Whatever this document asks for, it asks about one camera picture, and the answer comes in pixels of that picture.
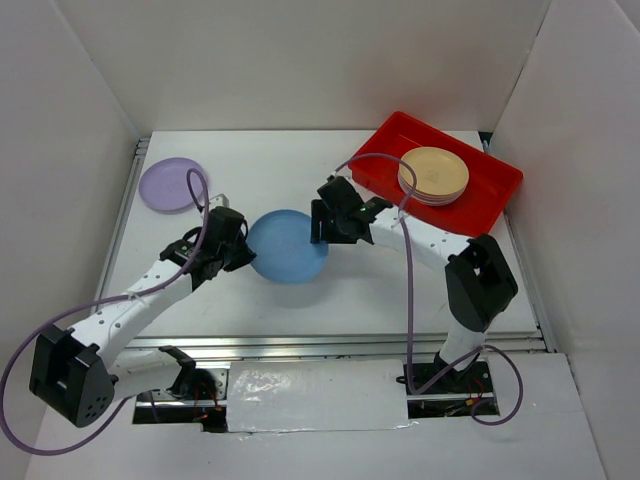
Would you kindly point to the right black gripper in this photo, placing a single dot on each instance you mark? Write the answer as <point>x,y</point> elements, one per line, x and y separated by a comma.
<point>321,211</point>

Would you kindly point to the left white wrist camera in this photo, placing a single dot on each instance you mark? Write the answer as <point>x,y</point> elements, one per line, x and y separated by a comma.
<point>219,200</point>

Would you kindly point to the red plastic bin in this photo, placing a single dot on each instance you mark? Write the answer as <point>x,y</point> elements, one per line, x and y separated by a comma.
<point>492,182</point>

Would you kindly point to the blue plate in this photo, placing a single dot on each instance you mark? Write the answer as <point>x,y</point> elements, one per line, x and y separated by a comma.
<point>281,240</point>

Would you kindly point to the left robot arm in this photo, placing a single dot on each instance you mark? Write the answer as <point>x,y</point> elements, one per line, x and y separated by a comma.
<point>82,370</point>

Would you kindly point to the cream white plate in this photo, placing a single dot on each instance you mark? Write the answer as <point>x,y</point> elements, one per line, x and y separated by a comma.
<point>430,200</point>

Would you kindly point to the aluminium front rail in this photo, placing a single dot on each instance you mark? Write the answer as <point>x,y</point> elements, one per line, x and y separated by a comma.
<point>322,346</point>

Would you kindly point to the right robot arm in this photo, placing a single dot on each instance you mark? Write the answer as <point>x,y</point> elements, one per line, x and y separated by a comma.
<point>479,282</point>

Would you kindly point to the purple plate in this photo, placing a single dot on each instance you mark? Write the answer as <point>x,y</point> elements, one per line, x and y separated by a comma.
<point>163,187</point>

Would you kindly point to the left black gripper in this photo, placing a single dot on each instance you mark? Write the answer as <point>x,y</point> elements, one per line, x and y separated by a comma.
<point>244,257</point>

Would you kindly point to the white taped cover panel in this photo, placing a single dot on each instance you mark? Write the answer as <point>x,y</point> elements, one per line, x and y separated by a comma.
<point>336,395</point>

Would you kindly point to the orange plate top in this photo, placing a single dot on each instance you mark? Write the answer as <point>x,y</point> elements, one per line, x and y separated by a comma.
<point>439,172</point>

